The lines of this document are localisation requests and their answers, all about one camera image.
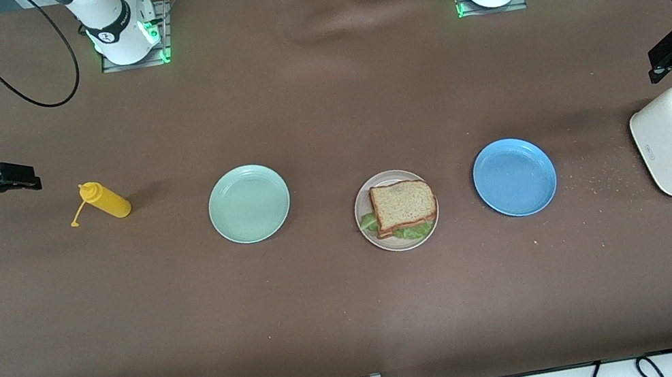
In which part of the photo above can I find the yellow mustard squeeze bottle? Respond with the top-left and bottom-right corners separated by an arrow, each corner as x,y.
64,176 -> 134,229

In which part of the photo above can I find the green lettuce leaf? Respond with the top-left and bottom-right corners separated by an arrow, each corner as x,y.
358,201 -> 439,249

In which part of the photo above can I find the blue plate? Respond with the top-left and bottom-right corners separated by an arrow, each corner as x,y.
468,131 -> 563,224

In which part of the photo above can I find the mint green plate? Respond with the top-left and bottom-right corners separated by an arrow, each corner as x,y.
202,159 -> 297,250

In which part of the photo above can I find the beige plate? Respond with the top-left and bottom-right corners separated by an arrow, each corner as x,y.
348,163 -> 446,258

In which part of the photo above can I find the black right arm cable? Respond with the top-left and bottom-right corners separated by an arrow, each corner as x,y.
0,0 -> 86,117

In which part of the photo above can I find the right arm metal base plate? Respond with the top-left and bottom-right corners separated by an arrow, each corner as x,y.
92,0 -> 180,76

